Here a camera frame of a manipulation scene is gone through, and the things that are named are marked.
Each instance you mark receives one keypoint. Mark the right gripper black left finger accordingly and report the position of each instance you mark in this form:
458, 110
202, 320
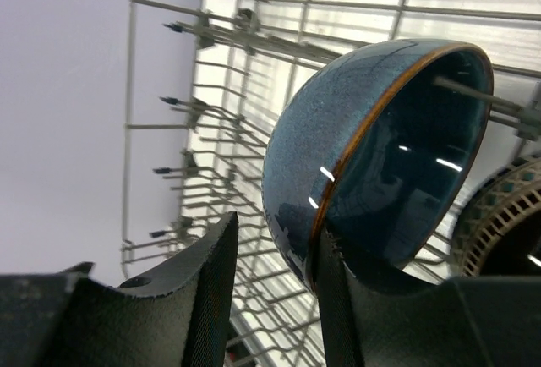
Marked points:
174, 314

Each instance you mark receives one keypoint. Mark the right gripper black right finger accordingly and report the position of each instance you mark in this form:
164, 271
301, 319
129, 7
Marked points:
372, 314

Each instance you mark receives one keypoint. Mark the matte blue bowl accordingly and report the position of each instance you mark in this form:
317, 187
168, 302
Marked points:
372, 147

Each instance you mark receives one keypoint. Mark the black patterned bowl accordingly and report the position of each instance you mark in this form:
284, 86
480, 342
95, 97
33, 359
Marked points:
504, 200

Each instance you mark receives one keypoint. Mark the grey wire dish rack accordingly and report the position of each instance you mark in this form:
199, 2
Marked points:
251, 56

